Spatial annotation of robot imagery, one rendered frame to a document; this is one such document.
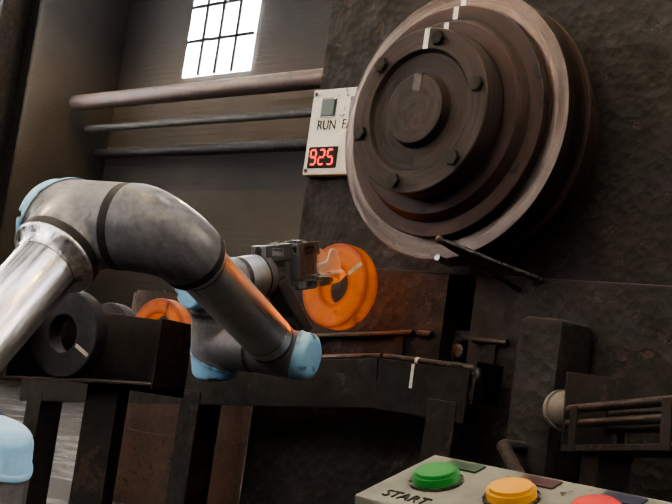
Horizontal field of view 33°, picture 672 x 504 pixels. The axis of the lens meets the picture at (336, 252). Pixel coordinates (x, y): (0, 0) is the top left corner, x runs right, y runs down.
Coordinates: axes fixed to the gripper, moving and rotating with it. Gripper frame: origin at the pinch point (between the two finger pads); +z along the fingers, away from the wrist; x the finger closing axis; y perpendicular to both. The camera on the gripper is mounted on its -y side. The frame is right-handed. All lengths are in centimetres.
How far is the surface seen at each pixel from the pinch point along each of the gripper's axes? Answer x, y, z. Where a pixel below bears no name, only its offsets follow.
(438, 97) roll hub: -25.7, 30.0, -2.2
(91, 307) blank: 24.7, -2.3, -36.5
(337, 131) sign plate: 17.9, 26.7, 20.1
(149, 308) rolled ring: 55, -9, -1
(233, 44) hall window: 767, 152, 664
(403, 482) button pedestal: -78, -7, -76
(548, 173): -41.9, 17.1, 3.9
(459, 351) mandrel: -20.6, -13.2, 7.2
